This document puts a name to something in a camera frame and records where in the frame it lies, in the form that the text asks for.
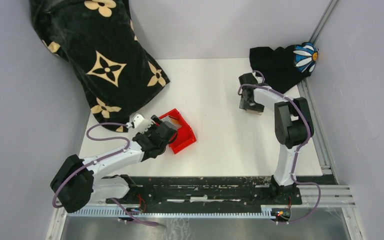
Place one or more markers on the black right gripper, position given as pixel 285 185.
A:
pixel 244 105

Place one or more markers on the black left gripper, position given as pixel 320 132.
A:
pixel 153 126

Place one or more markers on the stack of credit cards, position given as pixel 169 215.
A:
pixel 174 120

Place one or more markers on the red plastic bin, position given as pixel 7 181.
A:
pixel 185 134

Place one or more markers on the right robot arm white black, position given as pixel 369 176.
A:
pixel 293 126

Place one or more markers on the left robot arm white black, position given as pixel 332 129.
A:
pixel 83 180

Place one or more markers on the black cloth with daisy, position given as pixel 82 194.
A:
pixel 284 67

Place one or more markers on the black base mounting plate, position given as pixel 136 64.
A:
pixel 222 194

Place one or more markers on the black blanket with beige flowers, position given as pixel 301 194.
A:
pixel 97 39

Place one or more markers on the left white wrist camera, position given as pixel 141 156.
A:
pixel 139 123

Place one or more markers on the slotted grey cable duct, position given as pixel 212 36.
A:
pixel 117 212

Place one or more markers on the aluminium rail frame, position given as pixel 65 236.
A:
pixel 317 194

